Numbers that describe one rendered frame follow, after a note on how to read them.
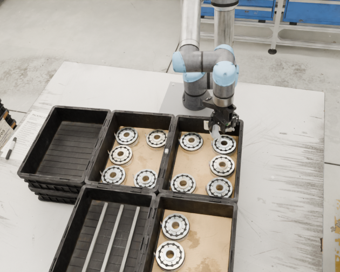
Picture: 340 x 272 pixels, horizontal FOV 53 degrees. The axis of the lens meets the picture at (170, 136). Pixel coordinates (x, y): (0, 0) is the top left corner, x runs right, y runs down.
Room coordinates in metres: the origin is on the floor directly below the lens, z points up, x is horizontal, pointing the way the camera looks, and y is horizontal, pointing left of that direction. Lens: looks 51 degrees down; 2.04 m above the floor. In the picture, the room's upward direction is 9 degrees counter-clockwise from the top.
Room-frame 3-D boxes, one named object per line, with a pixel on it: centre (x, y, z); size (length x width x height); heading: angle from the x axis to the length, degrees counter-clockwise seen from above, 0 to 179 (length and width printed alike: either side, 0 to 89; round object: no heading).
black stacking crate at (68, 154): (0.97, 0.45, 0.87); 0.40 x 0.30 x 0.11; 163
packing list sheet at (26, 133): (1.24, 0.73, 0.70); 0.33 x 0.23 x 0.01; 157
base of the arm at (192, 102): (1.26, -0.17, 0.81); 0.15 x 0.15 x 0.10
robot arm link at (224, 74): (0.85, -0.21, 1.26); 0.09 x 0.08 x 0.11; 168
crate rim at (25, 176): (0.97, 0.45, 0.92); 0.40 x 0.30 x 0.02; 163
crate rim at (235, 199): (0.79, -0.12, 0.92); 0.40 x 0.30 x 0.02; 163
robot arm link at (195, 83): (1.25, -0.17, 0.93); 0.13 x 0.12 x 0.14; 78
